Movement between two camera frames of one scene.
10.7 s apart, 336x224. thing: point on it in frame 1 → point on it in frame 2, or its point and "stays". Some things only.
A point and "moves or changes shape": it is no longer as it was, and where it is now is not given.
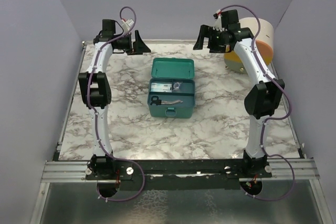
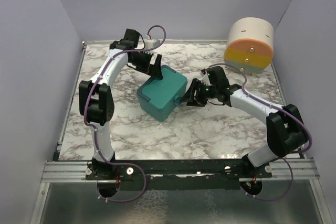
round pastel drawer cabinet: x=264 y=42 stays
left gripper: x=138 y=46 → x=155 y=70
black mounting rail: x=175 y=174 stays
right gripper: x=207 y=32 → x=190 y=95
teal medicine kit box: x=171 y=88 moves or changes shape
